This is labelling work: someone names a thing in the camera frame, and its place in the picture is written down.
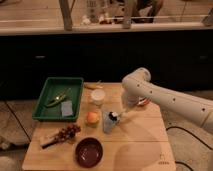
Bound dark red bowl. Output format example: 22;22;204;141
75;137;103;168

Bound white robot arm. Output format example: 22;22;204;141
122;68;213;134

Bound black floor cable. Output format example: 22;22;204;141
165;125;213;171

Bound white dish brush black bristles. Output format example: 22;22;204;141
108;111;123;122

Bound grey sponge in tray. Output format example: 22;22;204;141
61;101;73;117

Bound green plastic tray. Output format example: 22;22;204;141
32;77;84;122

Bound white paper cup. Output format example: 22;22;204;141
91;89;105;105

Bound yellow banana toy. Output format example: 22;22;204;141
84;81;103;90

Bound grey blue cloth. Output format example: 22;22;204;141
102;111;120;134

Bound orange fruit in cup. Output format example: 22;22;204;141
86;112;100;127

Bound orange bowl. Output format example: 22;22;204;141
137;98;150;106

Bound green spoon in tray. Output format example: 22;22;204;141
45;88;70;108

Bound bunch of red grapes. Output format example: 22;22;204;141
55;124;81;142

